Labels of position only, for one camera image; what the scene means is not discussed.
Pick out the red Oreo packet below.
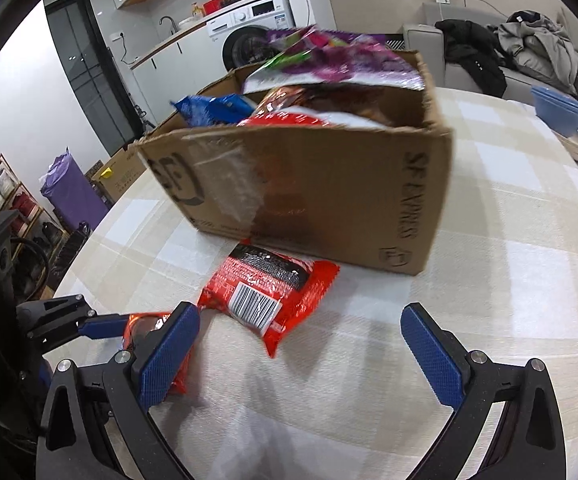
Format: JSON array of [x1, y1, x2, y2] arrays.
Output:
[[123, 307, 199, 408]]

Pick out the small red snack packet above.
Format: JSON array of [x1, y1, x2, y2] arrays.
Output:
[[198, 243, 340, 358]]

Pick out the blue Oreo packet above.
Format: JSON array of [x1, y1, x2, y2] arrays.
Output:
[[171, 93, 255, 127]]

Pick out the purple white snack bag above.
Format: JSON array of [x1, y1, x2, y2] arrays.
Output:
[[242, 25, 426, 93]]

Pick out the white red noodle snack bag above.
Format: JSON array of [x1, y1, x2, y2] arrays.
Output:
[[239, 84, 396, 129]]

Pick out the checked tablecloth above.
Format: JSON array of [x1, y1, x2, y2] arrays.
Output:
[[58, 89, 578, 479]]

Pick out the small cardboard box on floor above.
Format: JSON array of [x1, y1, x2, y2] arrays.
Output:
[[92, 148, 146, 203]]

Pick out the brown SF cardboard box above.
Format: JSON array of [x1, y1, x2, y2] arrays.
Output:
[[133, 51, 454, 275]]

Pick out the black glass door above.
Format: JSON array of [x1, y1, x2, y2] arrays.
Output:
[[45, 0, 144, 155]]

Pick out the white base cabinets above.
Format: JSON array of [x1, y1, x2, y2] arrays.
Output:
[[132, 26, 227, 125]]

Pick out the blue bowls stack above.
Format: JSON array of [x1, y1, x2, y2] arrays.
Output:
[[531, 86, 578, 138]]

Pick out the faucet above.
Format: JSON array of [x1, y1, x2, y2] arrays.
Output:
[[159, 15, 178, 35]]

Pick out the white washing machine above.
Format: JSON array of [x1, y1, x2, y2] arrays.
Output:
[[205, 0, 295, 72]]

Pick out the red box on counter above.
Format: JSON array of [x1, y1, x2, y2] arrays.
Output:
[[202, 0, 231, 15]]

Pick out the grey clothes pile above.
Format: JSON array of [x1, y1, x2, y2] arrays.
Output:
[[495, 10, 578, 96]]

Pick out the black jacket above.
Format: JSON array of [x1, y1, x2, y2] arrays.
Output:
[[434, 20, 507, 98]]

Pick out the grey sofa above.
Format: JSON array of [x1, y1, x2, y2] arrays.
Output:
[[403, 3, 578, 104]]

